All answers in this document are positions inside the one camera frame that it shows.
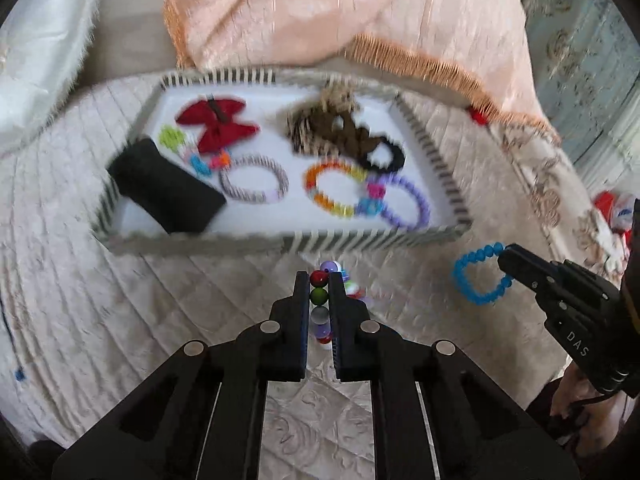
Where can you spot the peach fringed blanket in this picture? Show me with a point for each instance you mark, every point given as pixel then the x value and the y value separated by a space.
pixel 325 5

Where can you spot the striped jewelry box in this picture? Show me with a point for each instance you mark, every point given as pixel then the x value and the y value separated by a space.
pixel 295 210

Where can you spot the leopard print hair scrunchie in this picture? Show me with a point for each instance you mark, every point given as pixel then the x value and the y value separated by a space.
pixel 310 127

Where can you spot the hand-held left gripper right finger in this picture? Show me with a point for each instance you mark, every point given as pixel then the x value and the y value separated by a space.
pixel 337 310

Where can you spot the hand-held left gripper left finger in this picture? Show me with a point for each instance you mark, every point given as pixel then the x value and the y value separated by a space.
pixel 300 310

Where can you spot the small red object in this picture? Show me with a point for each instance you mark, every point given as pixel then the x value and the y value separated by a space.
pixel 477 116

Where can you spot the beige quilted bedspread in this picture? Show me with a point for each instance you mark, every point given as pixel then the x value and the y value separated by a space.
pixel 100 285

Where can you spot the white satin round pillow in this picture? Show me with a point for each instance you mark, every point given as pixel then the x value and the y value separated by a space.
pixel 40 50

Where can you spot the red white packet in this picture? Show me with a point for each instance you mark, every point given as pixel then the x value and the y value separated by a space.
pixel 612 210

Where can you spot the pink blue small hair clip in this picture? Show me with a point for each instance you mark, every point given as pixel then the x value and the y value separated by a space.
pixel 372 197

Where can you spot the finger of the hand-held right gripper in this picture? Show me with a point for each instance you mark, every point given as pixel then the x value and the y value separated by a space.
pixel 535 265
pixel 537 287

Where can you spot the person's right hand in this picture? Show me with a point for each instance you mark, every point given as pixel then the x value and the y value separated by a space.
pixel 570 395

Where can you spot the blue orange small hair clip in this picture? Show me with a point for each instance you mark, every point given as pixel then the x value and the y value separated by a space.
pixel 210 162

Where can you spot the green flower hair clip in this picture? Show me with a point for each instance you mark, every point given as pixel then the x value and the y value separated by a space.
pixel 171 137

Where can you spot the red bow hair clip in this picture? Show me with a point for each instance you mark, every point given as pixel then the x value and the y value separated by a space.
pixel 220 130

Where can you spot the black velvet pouch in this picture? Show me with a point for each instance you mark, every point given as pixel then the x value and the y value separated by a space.
pixel 165 185

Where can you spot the pale blue ornate furniture panel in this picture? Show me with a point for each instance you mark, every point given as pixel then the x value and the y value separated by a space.
pixel 580 60

